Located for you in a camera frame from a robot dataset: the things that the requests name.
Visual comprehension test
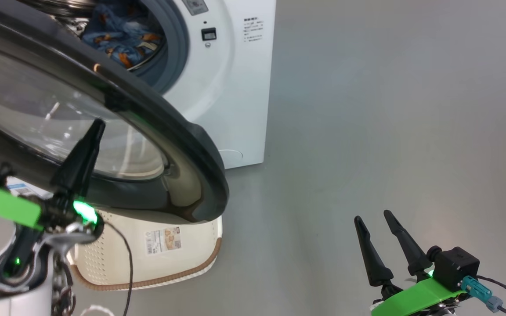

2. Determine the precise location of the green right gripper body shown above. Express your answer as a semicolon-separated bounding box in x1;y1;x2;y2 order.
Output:
371;270;466;316

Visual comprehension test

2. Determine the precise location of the paper label on basket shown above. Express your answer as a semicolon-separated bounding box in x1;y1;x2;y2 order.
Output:
145;226;182;256

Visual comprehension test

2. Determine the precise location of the grey label sticker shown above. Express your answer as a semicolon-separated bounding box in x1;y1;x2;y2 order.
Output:
181;0;209;16

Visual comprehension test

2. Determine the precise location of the teal cable connector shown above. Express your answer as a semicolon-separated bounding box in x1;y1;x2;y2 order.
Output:
462;276;503;312

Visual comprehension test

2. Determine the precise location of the black washer door with glass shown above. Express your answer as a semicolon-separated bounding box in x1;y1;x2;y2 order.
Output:
0;9;229;224

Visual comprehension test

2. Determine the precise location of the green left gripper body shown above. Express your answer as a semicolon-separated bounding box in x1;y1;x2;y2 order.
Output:
0;183;104;245

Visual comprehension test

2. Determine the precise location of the grey rubber door gasket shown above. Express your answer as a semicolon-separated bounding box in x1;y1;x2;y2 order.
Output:
134;0;191;95

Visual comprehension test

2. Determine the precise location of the stainless steel washing machine drum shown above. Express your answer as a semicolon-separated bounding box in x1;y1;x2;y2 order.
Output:
25;0;168;73

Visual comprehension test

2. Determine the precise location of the white front-load washing machine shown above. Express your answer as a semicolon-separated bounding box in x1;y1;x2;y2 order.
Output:
0;0;277;201

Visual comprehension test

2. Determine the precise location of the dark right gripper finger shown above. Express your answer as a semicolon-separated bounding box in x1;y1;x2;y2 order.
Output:
383;210;433;277
354;216;394;287

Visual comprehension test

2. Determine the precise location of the round white filter cover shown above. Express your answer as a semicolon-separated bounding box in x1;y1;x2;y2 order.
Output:
219;149;244;168

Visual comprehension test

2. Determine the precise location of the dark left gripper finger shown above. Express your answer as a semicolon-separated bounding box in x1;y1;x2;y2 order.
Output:
50;118;106;200

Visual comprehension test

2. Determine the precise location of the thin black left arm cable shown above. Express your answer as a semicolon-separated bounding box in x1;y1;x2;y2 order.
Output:
104;222;134;316

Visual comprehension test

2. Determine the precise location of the blue energy label sticker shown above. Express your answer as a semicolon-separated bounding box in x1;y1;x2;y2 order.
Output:
6;182;54;201

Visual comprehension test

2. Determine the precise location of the white laundry basket brown rim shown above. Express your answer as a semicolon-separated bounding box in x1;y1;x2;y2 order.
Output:
66;210;224;291

